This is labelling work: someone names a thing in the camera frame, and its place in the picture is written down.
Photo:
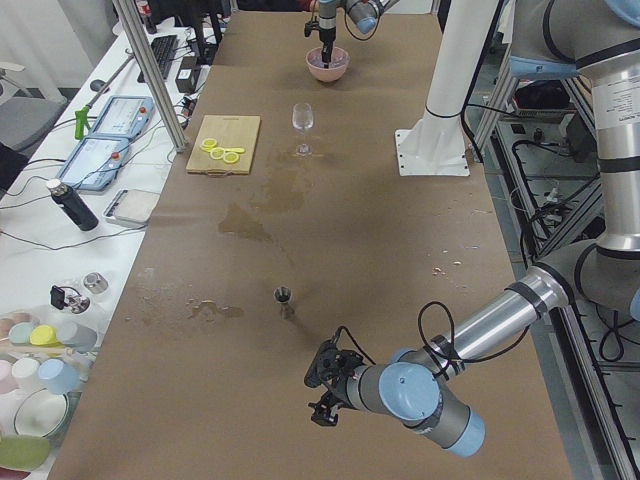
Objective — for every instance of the black keyboard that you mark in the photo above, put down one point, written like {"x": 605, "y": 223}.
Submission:
{"x": 163, "y": 49}

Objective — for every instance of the far teach pendant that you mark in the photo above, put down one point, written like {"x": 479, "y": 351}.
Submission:
{"x": 123, "y": 116}

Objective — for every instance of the pink ice bowl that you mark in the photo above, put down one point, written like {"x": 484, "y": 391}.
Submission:
{"x": 330, "y": 72}

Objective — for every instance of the teach pendant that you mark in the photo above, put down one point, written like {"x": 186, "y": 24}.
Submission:
{"x": 94, "y": 163}
{"x": 123, "y": 116}

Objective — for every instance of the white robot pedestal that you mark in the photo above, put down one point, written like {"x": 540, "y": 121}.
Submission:
{"x": 435, "y": 145}

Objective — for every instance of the clear wine glass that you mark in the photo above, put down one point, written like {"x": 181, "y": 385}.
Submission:
{"x": 303, "y": 121}

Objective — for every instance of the lemon slice far end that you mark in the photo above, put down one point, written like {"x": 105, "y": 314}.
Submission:
{"x": 208, "y": 144}

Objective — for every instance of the bamboo cutting board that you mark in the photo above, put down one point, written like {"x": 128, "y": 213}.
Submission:
{"x": 229, "y": 131}

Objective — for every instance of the white plate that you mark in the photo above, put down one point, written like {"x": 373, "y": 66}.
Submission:
{"x": 42, "y": 414}

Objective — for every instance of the green bowl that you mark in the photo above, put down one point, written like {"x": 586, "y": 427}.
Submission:
{"x": 23, "y": 452}

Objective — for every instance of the near teach pendant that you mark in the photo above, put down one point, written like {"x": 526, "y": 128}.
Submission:
{"x": 94, "y": 163}

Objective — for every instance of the grey cup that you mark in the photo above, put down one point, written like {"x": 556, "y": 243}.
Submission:
{"x": 77, "y": 336}

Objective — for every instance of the middle lemon slice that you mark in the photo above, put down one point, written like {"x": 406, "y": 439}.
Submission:
{"x": 217, "y": 153}

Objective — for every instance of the steel cup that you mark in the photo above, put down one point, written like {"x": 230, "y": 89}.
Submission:
{"x": 95, "y": 283}

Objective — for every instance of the aluminium frame post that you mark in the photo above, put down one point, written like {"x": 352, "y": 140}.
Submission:
{"x": 136, "y": 34}

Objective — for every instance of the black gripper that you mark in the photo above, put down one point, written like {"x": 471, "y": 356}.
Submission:
{"x": 342, "y": 391}
{"x": 328, "y": 38}

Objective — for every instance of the blue cup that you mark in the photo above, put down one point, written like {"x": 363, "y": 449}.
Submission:
{"x": 58, "y": 377}

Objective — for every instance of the black water bottle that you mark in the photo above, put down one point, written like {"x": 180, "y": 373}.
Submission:
{"x": 72, "y": 204}

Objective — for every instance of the white cup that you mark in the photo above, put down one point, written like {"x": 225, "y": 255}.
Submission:
{"x": 25, "y": 373}

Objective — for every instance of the steel jigger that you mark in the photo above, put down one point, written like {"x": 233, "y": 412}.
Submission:
{"x": 283, "y": 297}

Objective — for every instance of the silver tray scale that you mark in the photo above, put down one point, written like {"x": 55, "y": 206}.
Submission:
{"x": 131, "y": 208}

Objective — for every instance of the yellow cup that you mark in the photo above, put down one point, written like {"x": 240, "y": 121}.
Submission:
{"x": 44, "y": 336}

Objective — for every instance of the lemon slice near handle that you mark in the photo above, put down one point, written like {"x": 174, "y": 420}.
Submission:
{"x": 231, "y": 157}

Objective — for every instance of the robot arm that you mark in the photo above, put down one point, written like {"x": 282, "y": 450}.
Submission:
{"x": 364, "y": 15}
{"x": 552, "y": 40}

